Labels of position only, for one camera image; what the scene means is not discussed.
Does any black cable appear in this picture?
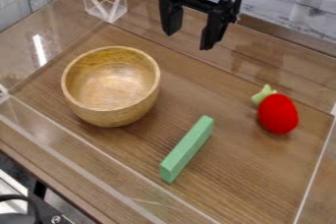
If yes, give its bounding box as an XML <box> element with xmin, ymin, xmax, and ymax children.
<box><xmin>0</xmin><ymin>194</ymin><xmax>44</xmax><ymax>224</ymax></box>

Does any clear acrylic tray wall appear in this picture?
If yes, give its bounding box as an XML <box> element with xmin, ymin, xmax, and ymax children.
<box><xmin>0</xmin><ymin>85</ymin><xmax>219</xmax><ymax>224</ymax></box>

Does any green rectangular block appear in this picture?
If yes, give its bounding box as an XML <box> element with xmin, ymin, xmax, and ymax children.
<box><xmin>159</xmin><ymin>115</ymin><xmax>213</xmax><ymax>184</ymax></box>

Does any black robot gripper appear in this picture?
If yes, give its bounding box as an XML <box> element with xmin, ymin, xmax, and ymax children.
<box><xmin>159</xmin><ymin>0</ymin><xmax>243</xmax><ymax>50</ymax></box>

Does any red plush strawberry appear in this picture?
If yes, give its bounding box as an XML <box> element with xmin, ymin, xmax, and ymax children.
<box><xmin>252</xmin><ymin>84</ymin><xmax>299</xmax><ymax>135</ymax></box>

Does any clear acrylic corner bracket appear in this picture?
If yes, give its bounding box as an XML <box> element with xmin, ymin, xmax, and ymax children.
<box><xmin>83</xmin><ymin>0</ymin><xmax>127</xmax><ymax>24</ymax></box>

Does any black table frame leg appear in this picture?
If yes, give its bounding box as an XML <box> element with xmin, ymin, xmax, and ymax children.
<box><xmin>28</xmin><ymin>180</ymin><xmax>73</xmax><ymax>224</ymax></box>

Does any brown wooden bowl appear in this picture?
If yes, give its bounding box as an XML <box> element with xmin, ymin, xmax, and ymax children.
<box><xmin>60</xmin><ymin>46</ymin><xmax>161</xmax><ymax>128</ymax></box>

